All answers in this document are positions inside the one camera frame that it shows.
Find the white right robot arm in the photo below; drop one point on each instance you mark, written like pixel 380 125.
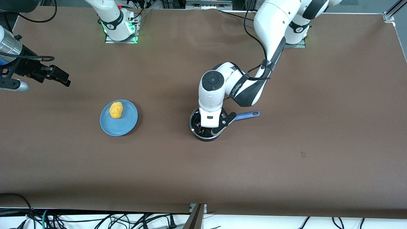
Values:
pixel 109 16

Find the yellow potato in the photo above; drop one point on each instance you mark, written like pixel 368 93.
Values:
pixel 116 109

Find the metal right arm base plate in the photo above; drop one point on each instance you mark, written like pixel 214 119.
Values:
pixel 127 41

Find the black power plug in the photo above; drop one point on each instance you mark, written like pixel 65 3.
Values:
pixel 172 222

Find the glass lid with blue knob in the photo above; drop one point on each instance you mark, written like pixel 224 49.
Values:
pixel 208 136

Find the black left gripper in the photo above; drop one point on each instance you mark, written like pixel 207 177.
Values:
pixel 201 127

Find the blue round plate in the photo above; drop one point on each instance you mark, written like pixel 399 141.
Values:
pixel 122 127

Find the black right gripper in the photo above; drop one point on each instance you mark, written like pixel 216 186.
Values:
pixel 28 66

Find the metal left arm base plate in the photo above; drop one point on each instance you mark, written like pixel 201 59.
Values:
pixel 299 46

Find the brown table cover sheet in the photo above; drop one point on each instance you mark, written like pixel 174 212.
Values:
pixel 203 175

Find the aluminium frame profile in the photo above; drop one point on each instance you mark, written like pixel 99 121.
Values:
pixel 389 16

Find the grey power strip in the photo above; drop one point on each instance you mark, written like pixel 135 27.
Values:
pixel 208 4

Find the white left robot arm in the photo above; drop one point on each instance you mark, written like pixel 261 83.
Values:
pixel 273 22

